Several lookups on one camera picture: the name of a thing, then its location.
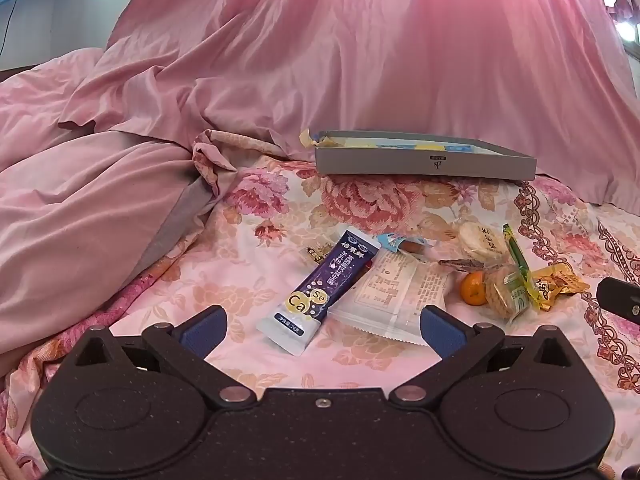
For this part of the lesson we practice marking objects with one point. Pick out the dark wooden headboard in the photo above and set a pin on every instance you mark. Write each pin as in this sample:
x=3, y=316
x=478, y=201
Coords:
x=12, y=72

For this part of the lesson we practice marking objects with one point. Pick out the floral bed sheet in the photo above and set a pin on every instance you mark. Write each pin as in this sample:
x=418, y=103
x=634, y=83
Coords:
x=280, y=210

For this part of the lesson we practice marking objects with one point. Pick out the blue snack packet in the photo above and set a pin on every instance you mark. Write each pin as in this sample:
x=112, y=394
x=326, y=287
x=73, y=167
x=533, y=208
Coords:
x=395, y=242

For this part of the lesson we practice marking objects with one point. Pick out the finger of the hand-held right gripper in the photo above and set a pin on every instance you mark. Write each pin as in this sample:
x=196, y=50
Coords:
x=622, y=302

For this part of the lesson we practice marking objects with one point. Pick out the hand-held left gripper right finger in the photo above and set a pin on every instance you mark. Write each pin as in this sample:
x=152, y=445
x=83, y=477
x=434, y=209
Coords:
x=440, y=332

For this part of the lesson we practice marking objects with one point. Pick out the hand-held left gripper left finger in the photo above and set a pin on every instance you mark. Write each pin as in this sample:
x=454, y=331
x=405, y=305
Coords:
x=202, y=331

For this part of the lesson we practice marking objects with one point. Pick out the dark dried snack packet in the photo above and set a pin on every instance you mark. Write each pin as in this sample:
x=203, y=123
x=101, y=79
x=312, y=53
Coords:
x=460, y=264

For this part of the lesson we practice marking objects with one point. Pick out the rice cracker packet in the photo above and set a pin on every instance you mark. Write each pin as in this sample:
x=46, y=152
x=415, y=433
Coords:
x=482, y=242

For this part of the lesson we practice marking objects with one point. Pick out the grey shallow box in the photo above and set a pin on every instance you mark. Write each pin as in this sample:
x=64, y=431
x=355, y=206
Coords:
x=400, y=166

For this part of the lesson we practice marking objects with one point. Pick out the round biscuit packet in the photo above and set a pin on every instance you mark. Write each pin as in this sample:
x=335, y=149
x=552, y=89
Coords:
x=500, y=292

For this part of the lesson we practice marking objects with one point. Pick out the pink curtain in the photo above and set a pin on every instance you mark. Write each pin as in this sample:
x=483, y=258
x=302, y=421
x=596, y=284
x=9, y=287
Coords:
x=350, y=60

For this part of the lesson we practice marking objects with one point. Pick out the pink quilt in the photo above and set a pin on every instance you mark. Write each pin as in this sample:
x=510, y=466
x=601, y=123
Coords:
x=75, y=210

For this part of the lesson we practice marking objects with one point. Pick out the white snack packet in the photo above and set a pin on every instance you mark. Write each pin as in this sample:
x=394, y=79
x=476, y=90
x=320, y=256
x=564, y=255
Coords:
x=390, y=295

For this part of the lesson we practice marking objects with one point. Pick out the purple white powder sachet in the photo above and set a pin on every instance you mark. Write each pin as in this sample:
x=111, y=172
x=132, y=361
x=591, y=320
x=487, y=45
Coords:
x=320, y=290

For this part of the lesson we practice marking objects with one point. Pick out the crayon drawing paper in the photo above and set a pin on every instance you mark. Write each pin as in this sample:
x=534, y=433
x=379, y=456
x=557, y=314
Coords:
x=400, y=146

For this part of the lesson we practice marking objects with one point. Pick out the yellow green snack bar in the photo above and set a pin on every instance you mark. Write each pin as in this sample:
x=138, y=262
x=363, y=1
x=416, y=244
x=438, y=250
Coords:
x=517, y=260

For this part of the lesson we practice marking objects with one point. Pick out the orange mandarin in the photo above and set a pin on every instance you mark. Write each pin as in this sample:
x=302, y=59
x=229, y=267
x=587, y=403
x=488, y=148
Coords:
x=472, y=290

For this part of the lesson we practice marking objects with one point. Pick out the golden snack packet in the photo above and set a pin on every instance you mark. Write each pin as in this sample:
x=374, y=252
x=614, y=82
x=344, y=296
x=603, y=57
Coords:
x=555, y=280

